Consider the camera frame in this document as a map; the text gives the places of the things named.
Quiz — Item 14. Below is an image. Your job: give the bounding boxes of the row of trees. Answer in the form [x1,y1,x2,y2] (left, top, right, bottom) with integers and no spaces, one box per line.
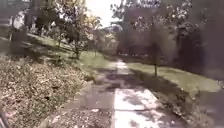
[8,0,104,61]

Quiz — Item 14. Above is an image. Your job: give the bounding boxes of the thin young tree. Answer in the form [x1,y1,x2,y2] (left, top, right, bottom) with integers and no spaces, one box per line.
[131,0,178,78]

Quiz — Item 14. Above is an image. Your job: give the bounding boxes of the leaf-covered ground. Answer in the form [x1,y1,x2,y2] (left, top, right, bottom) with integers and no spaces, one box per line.
[0,54,98,128]

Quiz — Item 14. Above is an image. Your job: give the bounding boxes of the pale concrete path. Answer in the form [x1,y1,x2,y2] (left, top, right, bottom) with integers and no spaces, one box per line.
[111,59,188,128]

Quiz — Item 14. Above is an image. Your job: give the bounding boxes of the green grass lawn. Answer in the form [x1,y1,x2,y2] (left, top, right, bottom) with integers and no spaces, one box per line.
[126,61,223,98]

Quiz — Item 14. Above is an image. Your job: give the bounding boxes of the dense dark trees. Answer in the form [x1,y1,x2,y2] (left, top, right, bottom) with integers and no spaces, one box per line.
[111,0,224,79]

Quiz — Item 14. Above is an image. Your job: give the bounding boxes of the dark asphalt strip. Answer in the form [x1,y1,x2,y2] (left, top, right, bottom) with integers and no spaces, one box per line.
[38,61,119,128]

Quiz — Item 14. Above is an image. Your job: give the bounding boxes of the grass slope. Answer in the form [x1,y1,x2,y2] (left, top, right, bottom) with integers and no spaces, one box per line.
[19,31,116,79]

